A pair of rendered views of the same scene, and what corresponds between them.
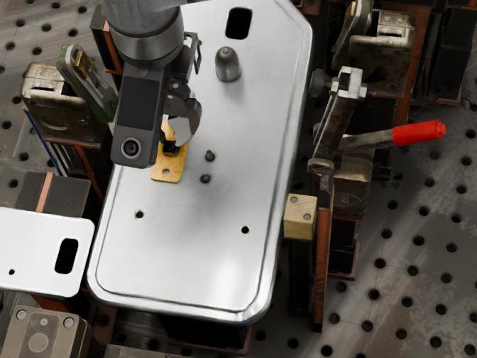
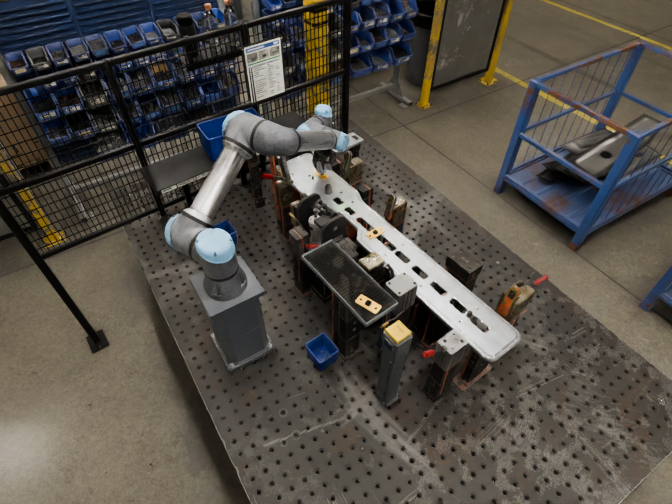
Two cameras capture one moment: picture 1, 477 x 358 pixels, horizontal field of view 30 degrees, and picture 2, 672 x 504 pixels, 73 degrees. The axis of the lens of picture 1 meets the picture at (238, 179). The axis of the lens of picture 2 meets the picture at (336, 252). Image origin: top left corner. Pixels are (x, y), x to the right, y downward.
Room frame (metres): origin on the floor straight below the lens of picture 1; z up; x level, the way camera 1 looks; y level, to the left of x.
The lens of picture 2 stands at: (1.60, -1.33, 2.38)
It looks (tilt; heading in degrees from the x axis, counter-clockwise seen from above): 47 degrees down; 125
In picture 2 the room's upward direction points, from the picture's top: straight up
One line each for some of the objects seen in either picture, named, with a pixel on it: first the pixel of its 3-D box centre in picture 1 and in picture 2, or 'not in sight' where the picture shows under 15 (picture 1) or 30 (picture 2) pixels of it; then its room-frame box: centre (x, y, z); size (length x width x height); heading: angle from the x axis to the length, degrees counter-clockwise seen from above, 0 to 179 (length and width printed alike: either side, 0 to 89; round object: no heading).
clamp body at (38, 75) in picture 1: (84, 143); (352, 189); (0.62, 0.21, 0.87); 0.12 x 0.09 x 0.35; 72
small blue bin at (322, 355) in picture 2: not in sight; (322, 353); (1.02, -0.59, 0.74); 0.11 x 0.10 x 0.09; 162
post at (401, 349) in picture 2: not in sight; (391, 367); (1.31, -0.58, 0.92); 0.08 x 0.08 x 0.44; 72
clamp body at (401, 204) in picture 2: not in sight; (393, 229); (0.95, 0.07, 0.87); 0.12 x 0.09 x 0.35; 72
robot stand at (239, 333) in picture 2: not in sight; (235, 315); (0.70, -0.73, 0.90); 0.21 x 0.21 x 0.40; 68
